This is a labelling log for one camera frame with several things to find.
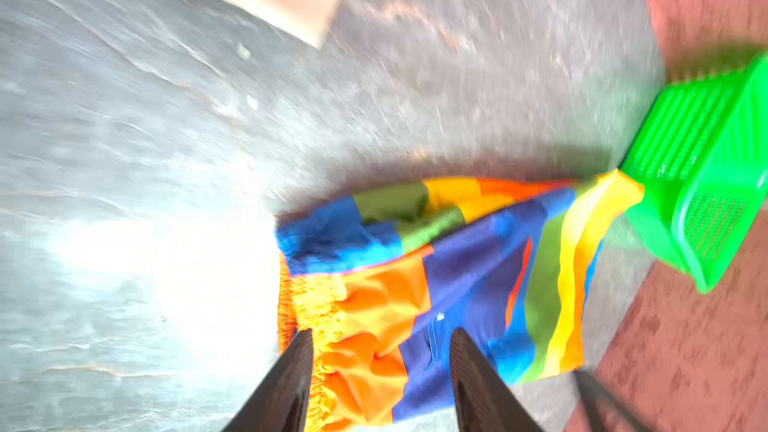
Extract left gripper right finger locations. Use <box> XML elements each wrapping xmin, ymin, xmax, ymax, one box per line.
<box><xmin>449</xmin><ymin>328</ymin><xmax>542</xmax><ymax>432</ymax></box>

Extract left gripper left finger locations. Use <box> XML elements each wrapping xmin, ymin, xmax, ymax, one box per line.
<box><xmin>223</xmin><ymin>329</ymin><xmax>314</xmax><ymax>432</ymax></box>

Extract multicolour shorts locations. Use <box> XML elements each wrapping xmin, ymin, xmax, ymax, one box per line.
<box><xmin>276</xmin><ymin>170</ymin><xmax>644</xmax><ymax>431</ymax></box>

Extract green plastic basket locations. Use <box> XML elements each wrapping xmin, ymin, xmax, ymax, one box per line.
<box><xmin>621</xmin><ymin>52</ymin><xmax>767</xmax><ymax>294</ymax></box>

